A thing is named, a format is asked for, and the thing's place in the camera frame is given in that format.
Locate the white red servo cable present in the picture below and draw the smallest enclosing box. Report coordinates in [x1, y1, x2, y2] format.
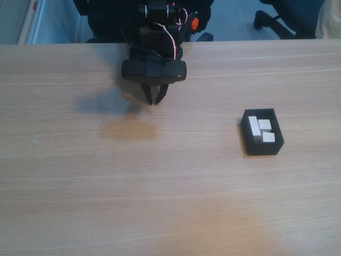
[153, 7, 189, 61]

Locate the black oval camera box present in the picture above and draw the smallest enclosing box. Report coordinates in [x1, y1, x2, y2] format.
[121, 58, 188, 82]

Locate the dark open box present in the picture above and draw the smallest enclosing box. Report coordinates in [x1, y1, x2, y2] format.
[241, 108, 285, 157]

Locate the white board panel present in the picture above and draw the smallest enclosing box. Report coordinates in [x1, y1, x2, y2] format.
[17, 0, 79, 45]

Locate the person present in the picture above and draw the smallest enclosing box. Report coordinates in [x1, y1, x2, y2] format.
[315, 0, 341, 40]

